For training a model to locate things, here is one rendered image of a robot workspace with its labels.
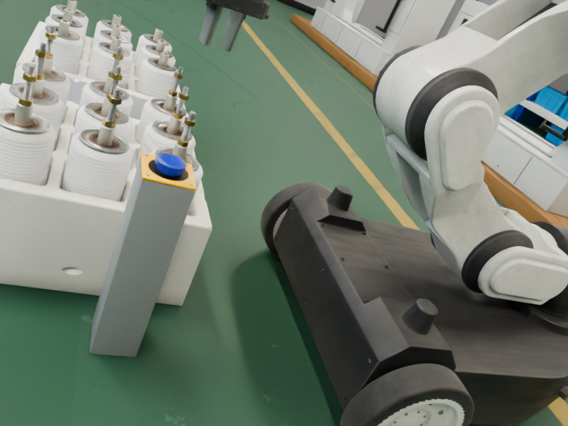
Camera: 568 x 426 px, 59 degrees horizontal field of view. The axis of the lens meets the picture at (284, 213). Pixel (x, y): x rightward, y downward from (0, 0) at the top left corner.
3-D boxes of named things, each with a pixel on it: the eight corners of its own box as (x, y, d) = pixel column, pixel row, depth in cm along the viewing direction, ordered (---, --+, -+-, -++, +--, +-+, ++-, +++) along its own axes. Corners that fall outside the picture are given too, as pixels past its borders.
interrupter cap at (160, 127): (170, 122, 98) (171, 118, 98) (199, 140, 96) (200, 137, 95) (143, 125, 92) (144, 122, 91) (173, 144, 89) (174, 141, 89)
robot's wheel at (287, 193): (319, 256, 128) (353, 191, 119) (325, 268, 124) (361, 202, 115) (247, 243, 120) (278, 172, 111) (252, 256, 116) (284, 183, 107)
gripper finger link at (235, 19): (227, 52, 75) (241, 11, 73) (218, 45, 77) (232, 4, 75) (236, 54, 76) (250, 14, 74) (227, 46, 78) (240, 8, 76)
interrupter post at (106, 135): (96, 146, 78) (101, 127, 76) (95, 139, 80) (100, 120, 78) (112, 149, 79) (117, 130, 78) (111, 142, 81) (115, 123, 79)
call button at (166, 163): (181, 169, 68) (185, 156, 67) (183, 183, 65) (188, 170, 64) (151, 162, 67) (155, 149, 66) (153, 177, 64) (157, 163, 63)
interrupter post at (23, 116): (16, 128, 73) (19, 106, 72) (10, 119, 74) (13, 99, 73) (33, 128, 75) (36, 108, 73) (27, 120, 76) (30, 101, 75)
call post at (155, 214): (136, 325, 84) (191, 166, 70) (136, 357, 78) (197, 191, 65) (91, 320, 81) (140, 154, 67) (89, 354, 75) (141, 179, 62)
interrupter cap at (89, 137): (80, 150, 75) (81, 146, 74) (77, 128, 80) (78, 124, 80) (131, 159, 79) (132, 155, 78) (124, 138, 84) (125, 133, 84)
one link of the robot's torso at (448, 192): (490, 222, 110) (431, 30, 81) (553, 281, 94) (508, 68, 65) (428, 258, 111) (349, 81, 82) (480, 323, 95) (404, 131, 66)
